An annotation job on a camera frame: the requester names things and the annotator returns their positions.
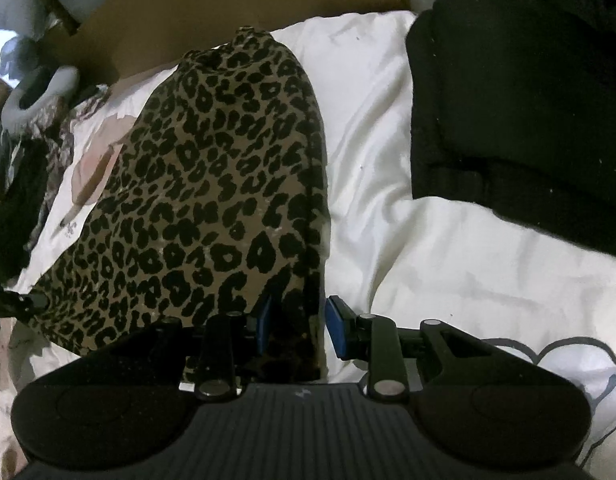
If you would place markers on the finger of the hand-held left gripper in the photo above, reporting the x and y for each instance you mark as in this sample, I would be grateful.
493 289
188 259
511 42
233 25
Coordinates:
22 304

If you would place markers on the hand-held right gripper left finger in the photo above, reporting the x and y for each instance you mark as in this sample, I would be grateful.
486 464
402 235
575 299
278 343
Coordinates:
264 322

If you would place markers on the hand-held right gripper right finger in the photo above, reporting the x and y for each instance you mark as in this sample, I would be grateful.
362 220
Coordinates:
339 327

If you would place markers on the leopard print garment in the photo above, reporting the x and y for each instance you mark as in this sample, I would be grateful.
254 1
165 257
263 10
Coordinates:
212 185

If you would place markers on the black crumpled cloth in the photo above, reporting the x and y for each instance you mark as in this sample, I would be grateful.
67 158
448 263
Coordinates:
17 200

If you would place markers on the white printed duvet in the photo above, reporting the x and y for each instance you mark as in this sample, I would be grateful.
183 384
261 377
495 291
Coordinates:
438 260

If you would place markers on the floral patterned cloth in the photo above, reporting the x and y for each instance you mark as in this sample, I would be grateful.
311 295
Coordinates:
57 130

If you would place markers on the black folded garment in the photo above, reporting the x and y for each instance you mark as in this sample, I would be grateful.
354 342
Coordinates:
513 110

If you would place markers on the brown cardboard sheet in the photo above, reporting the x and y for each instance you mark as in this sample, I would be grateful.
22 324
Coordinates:
212 5

